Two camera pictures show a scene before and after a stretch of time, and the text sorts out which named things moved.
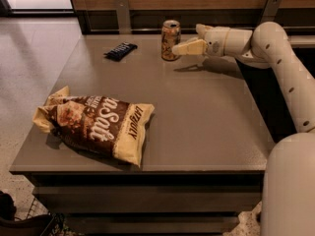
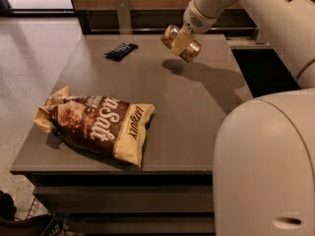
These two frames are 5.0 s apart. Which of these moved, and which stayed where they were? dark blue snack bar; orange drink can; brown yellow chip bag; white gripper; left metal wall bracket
Moved: orange drink can; white gripper
Stayed: brown yellow chip bag; dark blue snack bar; left metal wall bracket
